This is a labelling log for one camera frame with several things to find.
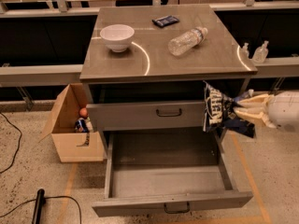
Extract upper grey drawer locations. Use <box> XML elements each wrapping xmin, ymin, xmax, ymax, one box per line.
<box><xmin>87</xmin><ymin>101</ymin><xmax>206</xmax><ymax>131</ymax></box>

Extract clear sanitizer pump bottle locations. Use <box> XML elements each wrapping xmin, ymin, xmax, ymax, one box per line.
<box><xmin>252</xmin><ymin>40</ymin><xmax>269</xmax><ymax>63</ymax></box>

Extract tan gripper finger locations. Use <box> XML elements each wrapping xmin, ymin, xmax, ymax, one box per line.
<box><xmin>234</xmin><ymin>107</ymin><xmax>276</xmax><ymax>128</ymax></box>
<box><xmin>238</xmin><ymin>93</ymin><xmax>274</xmax><ymax>108</ymax></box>

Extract white ceramic bowl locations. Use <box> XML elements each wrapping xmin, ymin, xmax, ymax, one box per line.
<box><xmin>100</xmin><ymin>24</ymin><xmax>135</xmax><ymax>52</ymax></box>

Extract clear plastic water bottle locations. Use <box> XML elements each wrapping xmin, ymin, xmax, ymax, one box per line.
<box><xmin>168</xmin><ymin>27</ymin><xmax>208</xmax><ymax>56</ymax></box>

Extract small dark blue packet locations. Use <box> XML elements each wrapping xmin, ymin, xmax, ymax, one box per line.
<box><xmin>152</xmin><ymin>15</ymin><xmax>179</xmax><ymax>28</ymax></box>

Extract black cylinder on floor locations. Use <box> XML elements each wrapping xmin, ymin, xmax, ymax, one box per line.
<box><xmin>32</xmin><ymin>189</ymin><xmax>46</xmax><ymax>224</ymax></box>

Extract open middle drawer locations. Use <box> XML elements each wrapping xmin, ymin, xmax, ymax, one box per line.
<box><xmin>93</xmin><ymin>127</ymin><xmax>253</xmax><ymax>217</ymax></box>

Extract blue chip bag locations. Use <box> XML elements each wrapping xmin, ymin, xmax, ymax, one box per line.
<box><xmin>203</xmin><ymin>82</ymin><xmax>255</xmax><ymax>138</ymax></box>

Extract small clear pump bottle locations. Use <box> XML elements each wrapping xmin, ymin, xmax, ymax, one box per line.
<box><xmin>242</xmin><ymin>42</ymin><xmax>249</xmax><ymax>57</ymax></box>

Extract black floor cable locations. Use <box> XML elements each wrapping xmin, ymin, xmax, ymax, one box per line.
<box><xmin>0</xmin><ymin>111</ymin><xmax>23</xmax><ymax>175</ymax></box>

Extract grey metal rail shelf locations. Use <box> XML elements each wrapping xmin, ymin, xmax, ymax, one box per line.
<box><xmin>0</xmin><ymin>64</ymin><xmax>83</xmax><ymax>87</ymax></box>

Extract orange ball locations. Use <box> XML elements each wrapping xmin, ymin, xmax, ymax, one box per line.
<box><xmin>79</xmin><ymin>107</ymin><xmax>88</xmax><ymax>119</ymax></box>

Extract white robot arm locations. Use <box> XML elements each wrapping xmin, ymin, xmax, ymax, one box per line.
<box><xmin>234</xmin><ymin>91</ymin><xmax>299</xmax><ymax>133</ymax></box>

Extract grey drawer cabinet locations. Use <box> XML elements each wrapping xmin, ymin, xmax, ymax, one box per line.
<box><xmin>80</xmin><ymin>5</ymin><xmax>257</xmax><ymax>148</ymax></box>

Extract cardboard box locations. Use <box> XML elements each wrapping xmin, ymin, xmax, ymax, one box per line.
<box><xmin>39</xmin><ymin>83</ymin><xmax>106</xmax><ymax>162</ymax></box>

